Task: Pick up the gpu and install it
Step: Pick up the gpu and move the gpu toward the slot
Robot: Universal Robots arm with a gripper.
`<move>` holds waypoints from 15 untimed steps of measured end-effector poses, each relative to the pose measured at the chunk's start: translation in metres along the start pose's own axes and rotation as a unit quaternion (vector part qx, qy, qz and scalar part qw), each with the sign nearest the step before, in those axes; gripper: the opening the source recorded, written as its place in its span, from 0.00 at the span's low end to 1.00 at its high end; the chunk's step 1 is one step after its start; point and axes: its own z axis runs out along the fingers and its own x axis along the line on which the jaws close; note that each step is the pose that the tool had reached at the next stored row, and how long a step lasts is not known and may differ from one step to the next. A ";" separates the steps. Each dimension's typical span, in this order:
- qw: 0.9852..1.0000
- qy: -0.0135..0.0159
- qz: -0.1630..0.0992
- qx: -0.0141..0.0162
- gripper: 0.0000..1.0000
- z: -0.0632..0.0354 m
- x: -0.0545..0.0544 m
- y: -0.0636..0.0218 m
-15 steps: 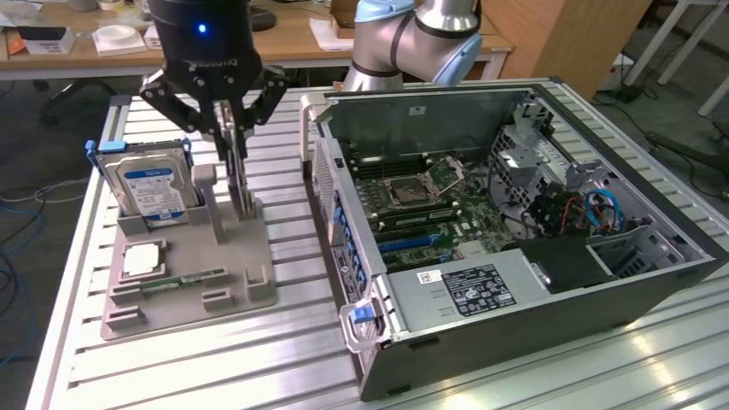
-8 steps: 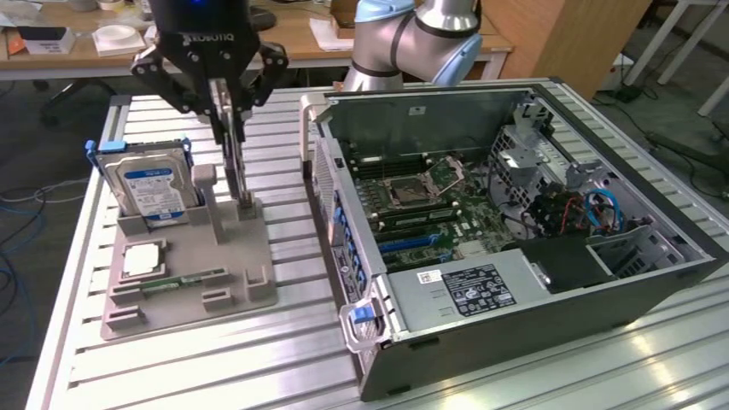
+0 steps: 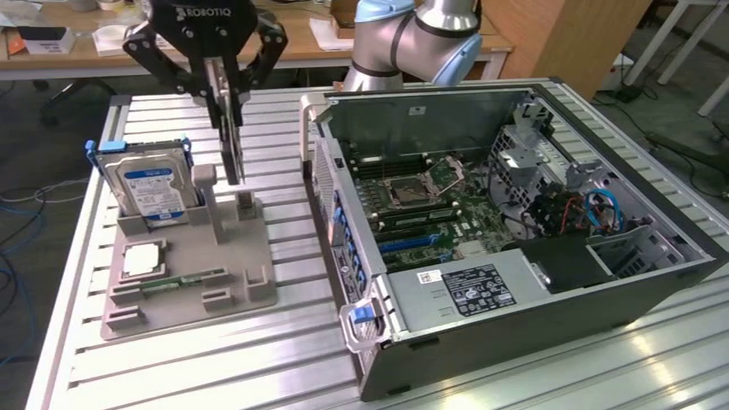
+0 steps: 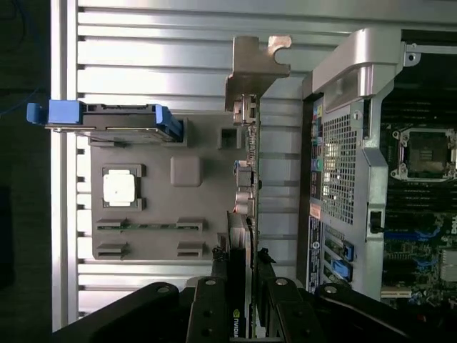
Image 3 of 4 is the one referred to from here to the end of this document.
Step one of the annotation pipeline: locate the blue expansion slot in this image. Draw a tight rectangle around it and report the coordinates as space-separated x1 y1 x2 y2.
380 235 437 255

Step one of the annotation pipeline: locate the wooden desk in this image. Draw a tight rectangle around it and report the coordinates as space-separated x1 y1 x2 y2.
0 0 513 93

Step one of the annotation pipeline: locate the grey plastic parts rack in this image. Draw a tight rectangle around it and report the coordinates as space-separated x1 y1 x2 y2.
100 164 280 342

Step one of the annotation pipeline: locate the green motherboard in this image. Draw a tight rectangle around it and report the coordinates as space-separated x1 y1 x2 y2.
341 143 525 272

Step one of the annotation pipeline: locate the wooden cabinet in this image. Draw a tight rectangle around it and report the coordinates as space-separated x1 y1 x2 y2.
482 0 654 100

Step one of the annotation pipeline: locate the hard disk with blue bracket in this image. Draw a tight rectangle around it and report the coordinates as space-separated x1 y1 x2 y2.
84 134 198 227

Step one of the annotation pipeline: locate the stack of white papers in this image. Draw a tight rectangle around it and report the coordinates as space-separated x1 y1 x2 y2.
309 16 356 51

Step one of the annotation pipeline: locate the black open PC case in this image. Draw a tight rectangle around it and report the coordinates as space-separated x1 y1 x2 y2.
300 76 729 402

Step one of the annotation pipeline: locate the metal socket cover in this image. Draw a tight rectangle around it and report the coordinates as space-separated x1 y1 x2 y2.
424 155 466 194

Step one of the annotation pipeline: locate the brown cardboard box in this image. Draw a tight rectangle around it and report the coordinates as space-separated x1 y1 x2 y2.
329 0 361 30

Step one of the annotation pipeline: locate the blue data wire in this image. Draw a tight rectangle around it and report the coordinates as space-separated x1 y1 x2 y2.
583 187 627 234

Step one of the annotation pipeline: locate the silver CPU chip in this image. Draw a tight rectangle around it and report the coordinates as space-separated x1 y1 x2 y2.
124 245 164 275

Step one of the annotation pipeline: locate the white table frame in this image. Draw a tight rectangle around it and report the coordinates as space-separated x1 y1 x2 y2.
623 0 729 117

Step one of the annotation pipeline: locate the black plastic bay shroud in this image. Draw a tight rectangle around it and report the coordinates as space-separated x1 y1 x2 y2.
517 237 619 296

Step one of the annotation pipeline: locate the CPU socket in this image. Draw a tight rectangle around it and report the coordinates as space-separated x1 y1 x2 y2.
386 177 437 207

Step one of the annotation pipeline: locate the loose green RAM stick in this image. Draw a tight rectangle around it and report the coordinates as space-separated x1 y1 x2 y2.
140 275 208 296

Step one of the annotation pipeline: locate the green Nvidia graphics card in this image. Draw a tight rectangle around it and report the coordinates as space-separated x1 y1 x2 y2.
204 57 249 187

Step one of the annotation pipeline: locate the installed RAM stick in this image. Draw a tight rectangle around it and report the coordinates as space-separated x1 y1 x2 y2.
377 207 458 228

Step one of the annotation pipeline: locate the white tape holder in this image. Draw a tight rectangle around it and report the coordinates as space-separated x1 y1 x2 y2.
90 24 133 57

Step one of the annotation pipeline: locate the white box with black lid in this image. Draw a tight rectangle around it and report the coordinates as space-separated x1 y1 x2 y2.
14 26 76 56

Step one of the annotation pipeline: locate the grey power supply unit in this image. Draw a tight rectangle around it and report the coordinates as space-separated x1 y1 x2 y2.
386 249 551 335

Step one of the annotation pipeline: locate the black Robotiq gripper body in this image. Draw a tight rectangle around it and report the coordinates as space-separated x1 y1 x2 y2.
150 0 254 60

